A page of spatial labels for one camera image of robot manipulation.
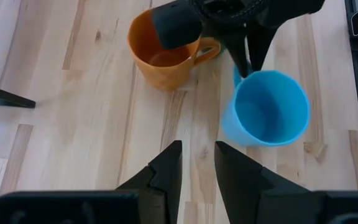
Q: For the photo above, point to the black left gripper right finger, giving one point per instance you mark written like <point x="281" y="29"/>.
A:
<point x="238" y="180"/>

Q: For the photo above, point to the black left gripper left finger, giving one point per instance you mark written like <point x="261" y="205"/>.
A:
<point x="166" y="174"/>

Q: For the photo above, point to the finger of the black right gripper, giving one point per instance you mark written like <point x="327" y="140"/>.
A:
<point x="239" y="49"/>
<point x="259" y="46"/>

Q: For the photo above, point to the blue mug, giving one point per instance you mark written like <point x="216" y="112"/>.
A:
<point x="269" y="109"/>

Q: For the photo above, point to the orange mug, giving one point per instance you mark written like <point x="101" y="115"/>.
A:
<point x="166" y="74"/>

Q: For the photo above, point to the wooden shelf with black legs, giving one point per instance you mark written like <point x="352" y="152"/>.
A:
<point x="8" y="98"/>

